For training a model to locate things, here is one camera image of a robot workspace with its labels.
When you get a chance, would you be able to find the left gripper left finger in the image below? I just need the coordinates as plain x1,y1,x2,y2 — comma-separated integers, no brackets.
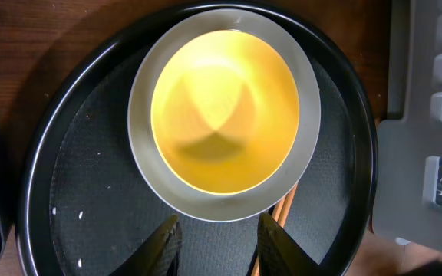
110,215,183,276

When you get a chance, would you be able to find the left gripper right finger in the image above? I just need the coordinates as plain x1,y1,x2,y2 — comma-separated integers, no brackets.
257,212,332,276

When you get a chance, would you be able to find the wooden chopstick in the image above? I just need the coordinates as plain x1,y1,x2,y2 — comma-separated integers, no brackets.
278,184,298,227
251,195,286,276

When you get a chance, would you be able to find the grey plate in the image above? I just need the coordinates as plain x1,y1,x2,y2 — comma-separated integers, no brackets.
127,8,321,222

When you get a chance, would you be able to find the yellow bowl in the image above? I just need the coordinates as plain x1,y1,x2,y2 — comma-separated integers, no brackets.
151,30,299,195

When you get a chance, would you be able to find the grey dishwasher rack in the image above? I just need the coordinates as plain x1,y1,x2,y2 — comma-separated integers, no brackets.
372,0,442,251

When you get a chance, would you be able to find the round black serving tray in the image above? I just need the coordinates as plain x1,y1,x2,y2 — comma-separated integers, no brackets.
16,1,378,275

